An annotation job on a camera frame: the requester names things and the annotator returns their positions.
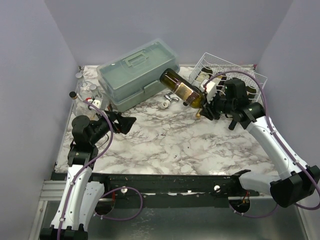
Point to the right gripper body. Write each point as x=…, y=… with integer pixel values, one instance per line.
x=208, y=111

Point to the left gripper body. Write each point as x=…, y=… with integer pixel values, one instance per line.
x=103, y=125

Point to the dark green bottle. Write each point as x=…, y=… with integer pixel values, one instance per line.
x=189, y=94

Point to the green bottle black neck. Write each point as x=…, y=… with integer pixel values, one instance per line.
x=251, y=93

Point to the clear bottle white label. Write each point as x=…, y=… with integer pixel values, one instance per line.
x=80, y=108

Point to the clear bottle silver cap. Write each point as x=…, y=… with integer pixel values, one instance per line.
x=95, y=91

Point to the round clear bottle dark label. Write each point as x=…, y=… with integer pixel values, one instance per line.
x=83, y=86

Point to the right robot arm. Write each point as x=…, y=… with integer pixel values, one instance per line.
x=296, y=180

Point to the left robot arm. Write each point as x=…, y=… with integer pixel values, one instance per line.
x=81, y=194

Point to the red wine bottle gold foil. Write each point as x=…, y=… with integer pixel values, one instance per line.
x=198, y=113

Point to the dark bottle bottom left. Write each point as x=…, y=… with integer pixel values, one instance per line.
x=204, y=73

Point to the chrome white bottle stopper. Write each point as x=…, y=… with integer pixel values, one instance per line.
x=168, y=98

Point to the green plastic toolbox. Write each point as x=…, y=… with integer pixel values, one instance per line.
x=135, y=77

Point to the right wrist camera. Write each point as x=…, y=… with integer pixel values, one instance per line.
x=209, y=89

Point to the white wire wine rack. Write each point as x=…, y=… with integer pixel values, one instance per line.
x=246, y=73

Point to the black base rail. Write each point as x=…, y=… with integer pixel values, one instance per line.
x=168, y=191

